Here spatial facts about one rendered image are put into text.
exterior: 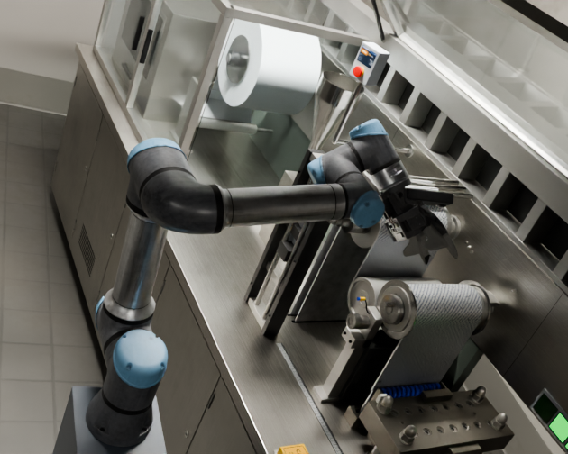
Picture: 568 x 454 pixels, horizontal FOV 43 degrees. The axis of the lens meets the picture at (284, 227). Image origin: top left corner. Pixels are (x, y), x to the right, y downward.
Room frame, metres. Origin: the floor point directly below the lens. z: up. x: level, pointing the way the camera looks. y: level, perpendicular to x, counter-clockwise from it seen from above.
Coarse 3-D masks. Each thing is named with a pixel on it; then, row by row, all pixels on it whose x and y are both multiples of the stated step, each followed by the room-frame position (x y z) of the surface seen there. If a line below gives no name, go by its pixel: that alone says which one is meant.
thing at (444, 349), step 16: (400, 352) 1.49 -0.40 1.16; (416, 352) 1.52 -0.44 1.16; (432, 352) 1.56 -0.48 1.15; (448, 352) 1.59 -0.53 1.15; (384, 368) 1.48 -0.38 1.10; (400, 368) 1.51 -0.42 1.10; (416, 368) 1.54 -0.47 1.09; (432, 368) 1.58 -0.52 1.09; (448, 368) 1.62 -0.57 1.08; (384, 384) 1.49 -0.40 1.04; (400, 384) 1.53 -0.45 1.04; (416, 384) 1.56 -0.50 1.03
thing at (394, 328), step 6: (390, 288) 1.55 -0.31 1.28; (396, 288) 1.54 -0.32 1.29; (474, 288) 1.68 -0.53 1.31; (384, 294) 1.56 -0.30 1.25; (402, 294) 1.52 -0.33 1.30; (480, 294) 1.67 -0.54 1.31; (408, 300) 1.50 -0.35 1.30; (408, 306) 1.49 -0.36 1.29; (408, 312) 1.48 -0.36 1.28; (408, 318) 1.48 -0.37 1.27; (384, 324) 1.52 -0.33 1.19; (390, 324) 1.51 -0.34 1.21; (396, 324) 1.50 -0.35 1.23; (402, 324) 1.48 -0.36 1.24; (390, 330) 1.50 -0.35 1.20; (396, 330) 1.49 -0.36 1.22; (402, 330) 1.48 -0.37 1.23
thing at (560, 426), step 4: (560, 416) 1.45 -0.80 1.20; (556, 420) 1.45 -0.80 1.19; (560, 420) 1.44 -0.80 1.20; (564, 420) 1.44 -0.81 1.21; (552, 424) 1.45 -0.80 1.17; (556, 424) 1.44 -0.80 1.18; (560, 424) 1.44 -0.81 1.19; (564, 424) 1.43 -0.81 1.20; (552, 428) 1.44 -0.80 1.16; (556, 428) 1.44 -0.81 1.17; (560, 428) 1.43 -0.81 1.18; (564, 428) 1.43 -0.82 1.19; (556, 432) 1.43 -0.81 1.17; (560, 432) 1.43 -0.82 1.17; (564, 432) 1.42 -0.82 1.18; (560, 436) 1.42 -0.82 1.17; (564, 436) 1.42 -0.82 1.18
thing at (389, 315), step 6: (390, 294) 1.53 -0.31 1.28; (384, 300) 1.53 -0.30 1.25; (390, 300) 1.52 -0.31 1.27; (396, 300) 1.51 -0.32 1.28; (402, 300) 1.51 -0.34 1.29; (396, 306) 1.50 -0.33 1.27; (402, 306) 1.50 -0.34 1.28; (384, 312) 1.52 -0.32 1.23; (390, 312) 1.50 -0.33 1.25; (396, 312) 1.49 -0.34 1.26; (402, 312) 1.49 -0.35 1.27; (384, 318) 1.51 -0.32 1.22; (390, 318) 1.49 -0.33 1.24; (396, 318) 1.48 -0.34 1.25; (402, 318) 1.49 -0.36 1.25
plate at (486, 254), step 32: (352, 128) 2.41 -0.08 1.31; (384, 128) 2.28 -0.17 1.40; (416, 160) 2.12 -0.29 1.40; (480, 224) 1.86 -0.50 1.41; (448, 256) 1.89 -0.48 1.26; (480, 256) 1.81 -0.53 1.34; (512, 256) 1.74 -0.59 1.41; (512, 288) 1.70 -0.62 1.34; (544, 288) 1.64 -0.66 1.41; (512, 320) 1.66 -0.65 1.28; (544, 320) 1.60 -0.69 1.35; (512, 352) 1.61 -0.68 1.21; (544, 352) 1.56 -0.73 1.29; (512, 384) 1.57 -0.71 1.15; (544, 384) 1.52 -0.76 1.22
